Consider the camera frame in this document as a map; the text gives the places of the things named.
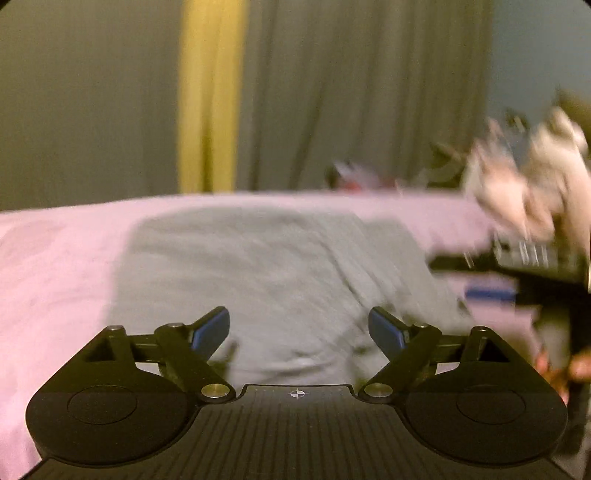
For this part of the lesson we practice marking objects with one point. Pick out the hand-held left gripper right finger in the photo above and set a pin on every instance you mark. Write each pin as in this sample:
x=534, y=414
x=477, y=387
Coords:
x=388, y=330

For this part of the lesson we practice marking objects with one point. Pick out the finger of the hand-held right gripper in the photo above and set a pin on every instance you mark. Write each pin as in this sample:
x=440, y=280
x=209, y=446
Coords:
x=461, y=263
x=489, y=294

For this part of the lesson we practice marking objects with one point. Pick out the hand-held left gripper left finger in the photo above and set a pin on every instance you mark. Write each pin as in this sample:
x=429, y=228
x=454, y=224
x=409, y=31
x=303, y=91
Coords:
x=210, y=330

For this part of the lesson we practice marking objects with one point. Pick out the grey sweat pants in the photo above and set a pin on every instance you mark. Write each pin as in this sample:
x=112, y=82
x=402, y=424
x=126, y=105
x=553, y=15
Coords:
x=277, y=286

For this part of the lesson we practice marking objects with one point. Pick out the person's right hand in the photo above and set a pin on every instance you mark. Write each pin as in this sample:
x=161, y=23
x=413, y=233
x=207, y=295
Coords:
x=581, y=368

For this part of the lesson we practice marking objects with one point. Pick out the cream plush toy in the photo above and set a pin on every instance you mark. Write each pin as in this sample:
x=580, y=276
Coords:
x=565, y=152

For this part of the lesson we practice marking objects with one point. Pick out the pink bed sheet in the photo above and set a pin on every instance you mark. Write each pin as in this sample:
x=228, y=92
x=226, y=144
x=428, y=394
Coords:
x=64, y=277

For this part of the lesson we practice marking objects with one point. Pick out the grey curtain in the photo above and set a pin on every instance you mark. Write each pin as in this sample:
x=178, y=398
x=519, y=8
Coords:
x=346, y=92

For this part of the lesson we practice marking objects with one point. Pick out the yellow curtain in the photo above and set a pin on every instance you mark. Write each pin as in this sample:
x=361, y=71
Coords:
x=210, y=97

